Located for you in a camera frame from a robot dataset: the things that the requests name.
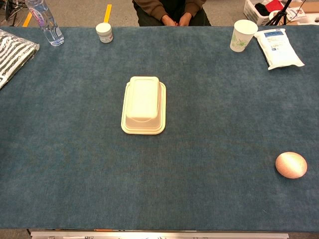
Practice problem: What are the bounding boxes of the beige upturned food container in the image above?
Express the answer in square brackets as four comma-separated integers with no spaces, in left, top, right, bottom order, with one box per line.
[121,76,167,135]

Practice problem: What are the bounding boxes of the blue felt table cloth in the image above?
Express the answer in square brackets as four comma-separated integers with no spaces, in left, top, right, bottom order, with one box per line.
[0,24,319,231]

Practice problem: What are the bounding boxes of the small white lidded jar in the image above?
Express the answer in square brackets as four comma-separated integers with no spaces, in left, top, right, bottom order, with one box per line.
[95,22,114,44]

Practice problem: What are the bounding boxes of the seated person in brown jacket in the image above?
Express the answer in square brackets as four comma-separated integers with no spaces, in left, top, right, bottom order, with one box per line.
[132,0,212,27]

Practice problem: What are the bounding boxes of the white paper cup green print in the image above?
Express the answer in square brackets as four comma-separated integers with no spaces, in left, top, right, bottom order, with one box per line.
[229,19,259,53]

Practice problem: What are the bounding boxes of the white plastic bag blue print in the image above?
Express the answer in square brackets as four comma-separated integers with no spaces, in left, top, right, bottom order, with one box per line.
[254,28,305,71]

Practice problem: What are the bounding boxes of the copper coloured round ball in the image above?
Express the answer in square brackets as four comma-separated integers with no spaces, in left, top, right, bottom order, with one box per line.
[275,151,308,179]

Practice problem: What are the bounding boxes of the clear plastic water bottle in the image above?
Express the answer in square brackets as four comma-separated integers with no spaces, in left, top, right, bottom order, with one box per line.
[24,0,65,47]

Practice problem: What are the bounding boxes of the white plastic laundry basket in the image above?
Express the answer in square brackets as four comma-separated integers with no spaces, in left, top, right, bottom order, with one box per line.
[243,0,287,27]

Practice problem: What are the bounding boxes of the black cloth in basket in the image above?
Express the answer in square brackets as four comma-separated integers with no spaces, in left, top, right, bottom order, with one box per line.
[255,2,269,15]

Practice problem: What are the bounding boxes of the black white striped package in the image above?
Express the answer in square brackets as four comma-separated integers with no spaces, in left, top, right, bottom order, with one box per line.
[0,29,40,90]

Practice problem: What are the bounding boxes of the black tripod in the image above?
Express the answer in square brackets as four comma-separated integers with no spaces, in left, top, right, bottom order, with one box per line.
[270,0,294,25]

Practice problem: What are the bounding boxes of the red item in basket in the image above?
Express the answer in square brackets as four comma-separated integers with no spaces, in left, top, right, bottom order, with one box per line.
[264,0,285,12]

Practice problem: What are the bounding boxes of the white pouch with red print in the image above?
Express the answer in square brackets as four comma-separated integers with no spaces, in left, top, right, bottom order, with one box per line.
[286,6,307,22]

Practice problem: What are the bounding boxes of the brown cardboard box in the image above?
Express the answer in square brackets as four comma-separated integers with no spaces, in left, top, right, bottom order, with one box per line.
[290,0,319,13]

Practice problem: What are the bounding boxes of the aluminium rail at table edge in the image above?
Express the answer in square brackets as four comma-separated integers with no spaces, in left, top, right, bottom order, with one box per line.
[30,231,290,239]

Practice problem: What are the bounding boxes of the black cable bundle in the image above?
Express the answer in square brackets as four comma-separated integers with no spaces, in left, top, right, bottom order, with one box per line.
[0,0,25,26]

